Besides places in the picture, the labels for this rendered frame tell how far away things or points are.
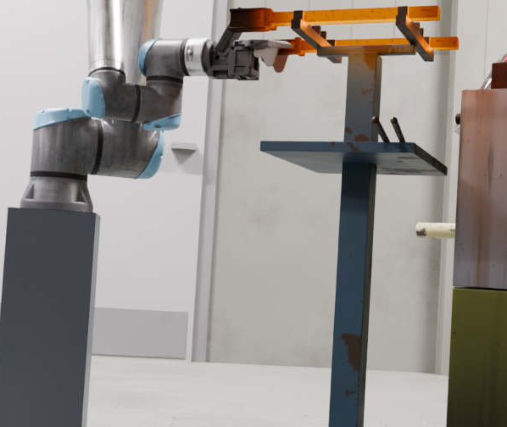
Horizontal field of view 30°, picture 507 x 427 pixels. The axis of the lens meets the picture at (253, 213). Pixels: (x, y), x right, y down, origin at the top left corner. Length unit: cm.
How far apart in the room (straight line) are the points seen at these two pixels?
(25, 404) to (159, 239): 222
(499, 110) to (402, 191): 262
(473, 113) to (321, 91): 260
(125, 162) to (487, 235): 97
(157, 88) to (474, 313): 89
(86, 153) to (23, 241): 28
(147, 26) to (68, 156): 40
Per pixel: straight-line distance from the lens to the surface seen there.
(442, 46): 210
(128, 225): 455
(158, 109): 223
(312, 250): 465
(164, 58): 225
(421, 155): 183
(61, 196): 245
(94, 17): 233
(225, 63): 223
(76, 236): 242
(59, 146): 247
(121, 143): 251
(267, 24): 194
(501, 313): 214
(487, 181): 215
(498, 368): 215
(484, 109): 218
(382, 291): 473
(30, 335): 244
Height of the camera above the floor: 50
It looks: 3 degrees up
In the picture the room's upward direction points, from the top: 3 degrees clockwise
